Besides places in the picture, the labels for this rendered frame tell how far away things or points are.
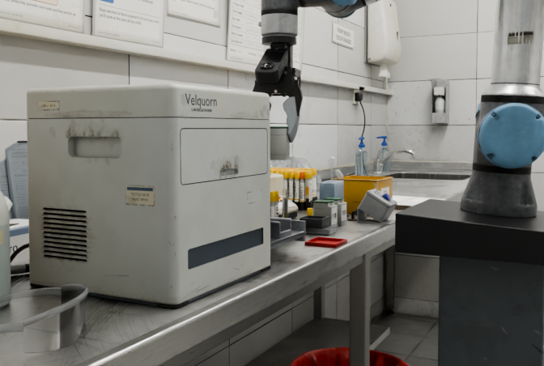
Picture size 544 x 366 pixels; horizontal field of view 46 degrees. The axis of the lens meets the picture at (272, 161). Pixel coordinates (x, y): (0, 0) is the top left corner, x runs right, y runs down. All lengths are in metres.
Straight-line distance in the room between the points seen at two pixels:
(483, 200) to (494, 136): 0.19
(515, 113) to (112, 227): 0.71
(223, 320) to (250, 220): 0.19
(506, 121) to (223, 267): 0.57
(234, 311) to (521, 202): 0.68
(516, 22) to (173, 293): 0.76
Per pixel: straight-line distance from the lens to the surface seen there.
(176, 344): 0.82
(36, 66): 1.55
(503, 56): 1.24
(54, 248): 1.00
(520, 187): 1.37
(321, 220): 1.44
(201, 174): 0.90
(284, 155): 1.27
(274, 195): 1.29
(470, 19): 3.85
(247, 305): 0.96
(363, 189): 1.77
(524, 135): 1.21
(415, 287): 3.98
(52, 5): 1.59
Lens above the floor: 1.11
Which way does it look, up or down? 3 degrees down
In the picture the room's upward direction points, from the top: straight up
